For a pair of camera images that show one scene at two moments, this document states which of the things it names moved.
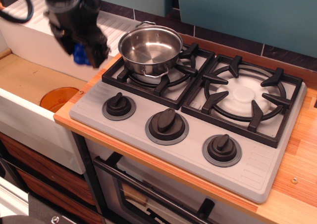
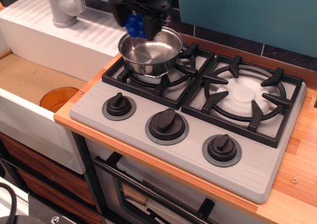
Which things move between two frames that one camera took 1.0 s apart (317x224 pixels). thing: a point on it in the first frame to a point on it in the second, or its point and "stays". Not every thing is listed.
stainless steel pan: x=150 y=48 stays
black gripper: x=81 y=26 to x=148 y=0
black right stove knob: x=222 y=150 stays
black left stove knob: x=118 y=107 stays
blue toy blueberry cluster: x=79 y=55 to x=135 y=26
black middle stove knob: x=166 y=128 stays
